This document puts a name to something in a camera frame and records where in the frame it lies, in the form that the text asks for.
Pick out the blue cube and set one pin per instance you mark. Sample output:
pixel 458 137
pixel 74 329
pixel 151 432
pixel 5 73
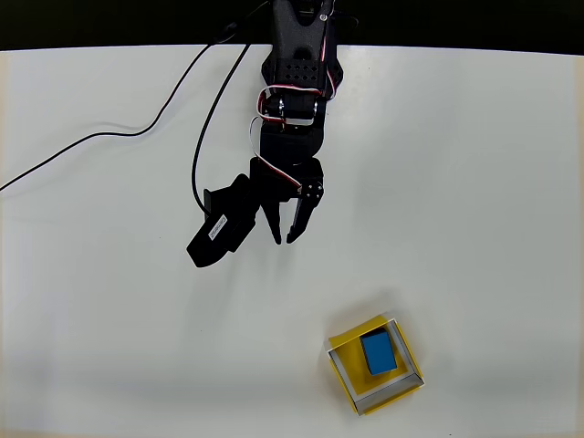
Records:
pixel 378 353

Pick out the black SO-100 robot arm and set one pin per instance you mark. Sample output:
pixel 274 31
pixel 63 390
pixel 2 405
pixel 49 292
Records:
pixel 296 50

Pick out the black gripper-mounted camera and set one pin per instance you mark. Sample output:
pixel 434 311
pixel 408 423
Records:
pixel 223 228

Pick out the yellow open box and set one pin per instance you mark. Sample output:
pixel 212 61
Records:
pixel 347 360

